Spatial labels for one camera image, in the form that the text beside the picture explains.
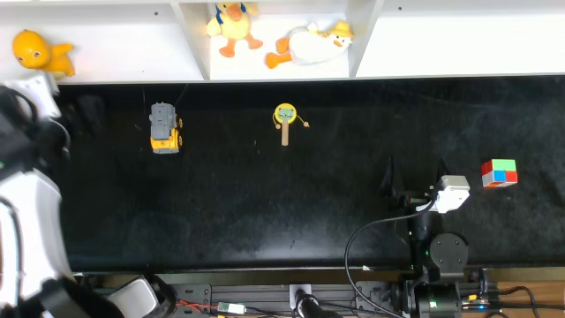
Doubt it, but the yellow plush duck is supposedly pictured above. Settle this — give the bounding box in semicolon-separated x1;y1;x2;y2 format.
206;2;265;59

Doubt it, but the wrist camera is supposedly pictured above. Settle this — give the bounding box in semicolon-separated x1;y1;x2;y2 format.
7;72;61;120
426;174;471;215

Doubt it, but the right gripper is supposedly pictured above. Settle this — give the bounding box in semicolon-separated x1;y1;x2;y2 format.
378;155;451;211

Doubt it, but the white shelf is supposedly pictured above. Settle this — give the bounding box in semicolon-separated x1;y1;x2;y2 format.
0;0;565;86

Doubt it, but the white plush duck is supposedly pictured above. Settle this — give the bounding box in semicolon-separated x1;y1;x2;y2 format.
264;19;354;70

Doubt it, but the yellow rubber duck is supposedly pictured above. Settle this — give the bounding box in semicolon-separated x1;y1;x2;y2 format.
11;29;77;82

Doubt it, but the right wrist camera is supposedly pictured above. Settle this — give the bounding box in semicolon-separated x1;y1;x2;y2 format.
426;174;471;215

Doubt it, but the black cable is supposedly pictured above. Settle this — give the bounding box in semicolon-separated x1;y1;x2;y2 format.
343;189;439;318

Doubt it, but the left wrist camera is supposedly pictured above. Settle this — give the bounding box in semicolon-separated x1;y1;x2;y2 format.
7;72;61;120

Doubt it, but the mounting rail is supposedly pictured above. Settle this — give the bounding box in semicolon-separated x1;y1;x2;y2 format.
171;267;565;318

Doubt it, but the grey and yellow toy truck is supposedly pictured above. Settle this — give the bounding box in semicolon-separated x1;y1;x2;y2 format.
148;102;185;155

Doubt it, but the yellow wooden rattle drum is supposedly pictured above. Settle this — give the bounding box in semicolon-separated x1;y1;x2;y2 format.
272;102;311;148

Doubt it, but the many-coloured puzzle cube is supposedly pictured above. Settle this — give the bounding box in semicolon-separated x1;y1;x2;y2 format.
480;158;519;189

